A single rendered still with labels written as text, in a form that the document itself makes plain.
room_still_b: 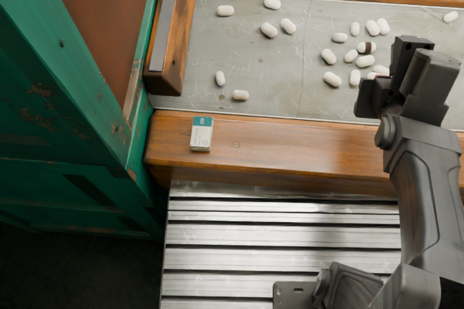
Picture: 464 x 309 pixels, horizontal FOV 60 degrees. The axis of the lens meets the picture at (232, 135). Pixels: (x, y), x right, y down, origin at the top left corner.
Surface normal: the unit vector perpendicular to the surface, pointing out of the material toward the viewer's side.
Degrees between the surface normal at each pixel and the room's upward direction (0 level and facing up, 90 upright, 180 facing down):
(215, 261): 0
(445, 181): 29
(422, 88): 49
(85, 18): 90
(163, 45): 0
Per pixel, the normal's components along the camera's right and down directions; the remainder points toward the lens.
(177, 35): 0.92, -0.08
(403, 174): -0.97, -0.25
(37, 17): 1.00, 0.07
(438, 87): -0.23, 0.40
